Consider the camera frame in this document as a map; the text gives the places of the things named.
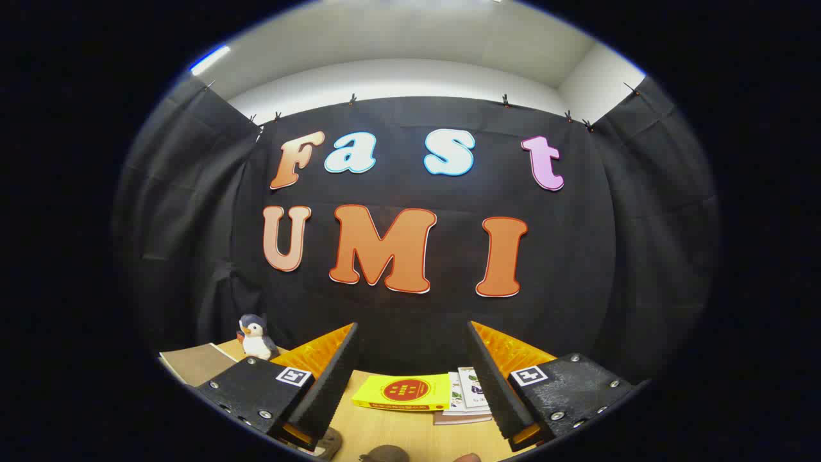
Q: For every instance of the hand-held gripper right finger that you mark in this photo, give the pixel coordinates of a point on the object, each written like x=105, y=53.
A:
x=494, y=385

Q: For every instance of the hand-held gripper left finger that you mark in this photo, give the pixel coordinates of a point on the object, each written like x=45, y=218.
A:
x=333, y=385

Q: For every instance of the brown fuzzy shoe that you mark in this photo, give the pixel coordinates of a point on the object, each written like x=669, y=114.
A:
x=331, y=443
x=385, y=455

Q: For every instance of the beige fabric storage box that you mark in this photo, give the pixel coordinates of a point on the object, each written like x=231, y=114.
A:
x=195, y=364

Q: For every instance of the white paperback book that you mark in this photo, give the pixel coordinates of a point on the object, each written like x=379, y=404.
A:
x=455, y=393

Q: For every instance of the brown cover book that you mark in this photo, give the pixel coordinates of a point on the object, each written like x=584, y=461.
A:
x=458, y=419

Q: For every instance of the yellow book with red circle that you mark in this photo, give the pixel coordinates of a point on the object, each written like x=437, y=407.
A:
x=404, y=391

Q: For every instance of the penguin plush toy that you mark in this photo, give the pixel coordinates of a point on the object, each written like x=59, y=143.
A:
x=258, y=340

